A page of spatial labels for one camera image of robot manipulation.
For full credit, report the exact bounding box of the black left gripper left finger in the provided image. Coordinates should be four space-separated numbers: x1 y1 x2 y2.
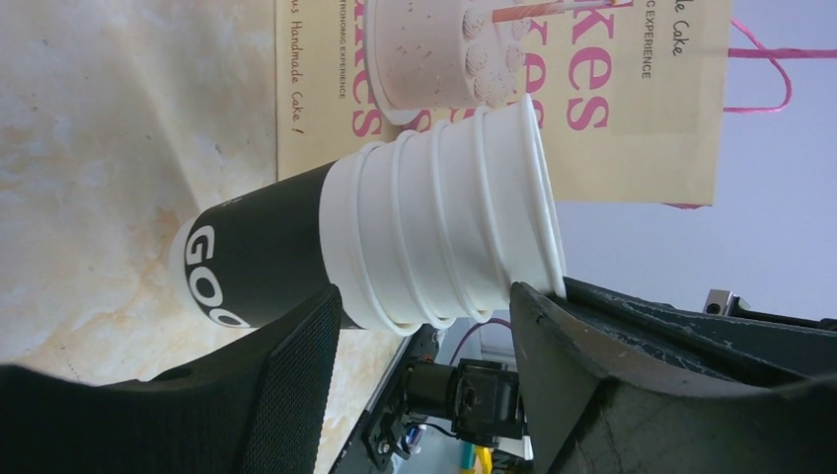
1 285 342 473

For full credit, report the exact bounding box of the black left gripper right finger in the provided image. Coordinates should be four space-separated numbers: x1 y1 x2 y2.
509 278 836 473

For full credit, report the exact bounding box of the stack of paper cups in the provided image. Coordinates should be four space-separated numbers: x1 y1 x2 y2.
169 95 567 337

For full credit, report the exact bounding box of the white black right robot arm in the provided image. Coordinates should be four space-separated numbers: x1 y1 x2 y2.
358 325 527 473

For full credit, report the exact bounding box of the kraft pink paper bag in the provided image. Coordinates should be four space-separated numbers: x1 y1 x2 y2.
274 0 794 210

